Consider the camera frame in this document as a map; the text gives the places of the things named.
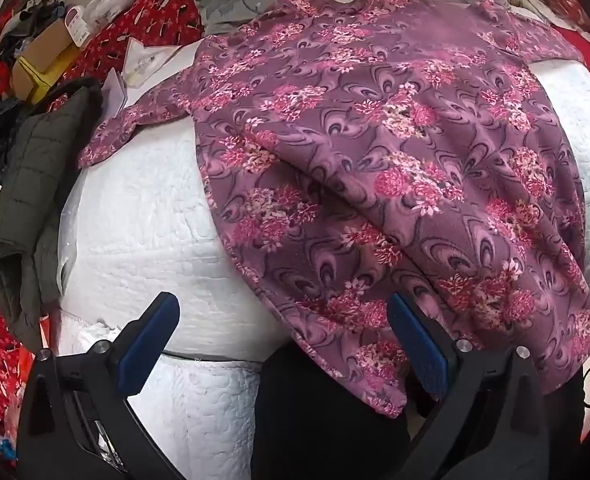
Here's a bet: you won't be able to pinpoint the beige fluffy cloth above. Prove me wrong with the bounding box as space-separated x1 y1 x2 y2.
507 0 543 23

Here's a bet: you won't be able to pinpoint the colourful clothes pile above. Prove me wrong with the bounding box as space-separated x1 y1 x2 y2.
0 0 71 61

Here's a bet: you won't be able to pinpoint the white papers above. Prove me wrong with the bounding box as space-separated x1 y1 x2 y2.
102 37 201 111

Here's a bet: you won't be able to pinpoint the person's black pants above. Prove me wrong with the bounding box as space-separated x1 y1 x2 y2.
250 345 586 480

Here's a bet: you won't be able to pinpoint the yellow box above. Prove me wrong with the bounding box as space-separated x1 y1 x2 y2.
15 55 71 103

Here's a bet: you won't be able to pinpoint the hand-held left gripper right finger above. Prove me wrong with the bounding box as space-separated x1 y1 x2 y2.
386 292 550 480

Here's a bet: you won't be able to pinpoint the olive puffer jacket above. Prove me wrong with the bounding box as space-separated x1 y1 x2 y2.
0 80 106 341

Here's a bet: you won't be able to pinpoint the brown cardboard box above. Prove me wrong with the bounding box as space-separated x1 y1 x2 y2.
12 22 83 91

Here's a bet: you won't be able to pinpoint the purple floral shirt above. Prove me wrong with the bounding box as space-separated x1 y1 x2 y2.
78 0 590 418

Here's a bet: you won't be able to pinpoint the red patterned bedsheet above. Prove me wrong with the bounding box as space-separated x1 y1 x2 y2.
0 0 590 466

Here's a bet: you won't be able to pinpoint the white plastic bag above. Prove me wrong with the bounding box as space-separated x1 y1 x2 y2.
82 0 143 31

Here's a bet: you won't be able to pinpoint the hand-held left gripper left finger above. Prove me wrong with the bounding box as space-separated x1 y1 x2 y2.
18 291 181 480

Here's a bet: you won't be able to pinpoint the white quilted mattress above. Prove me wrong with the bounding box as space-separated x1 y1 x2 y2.
55 42 590 480

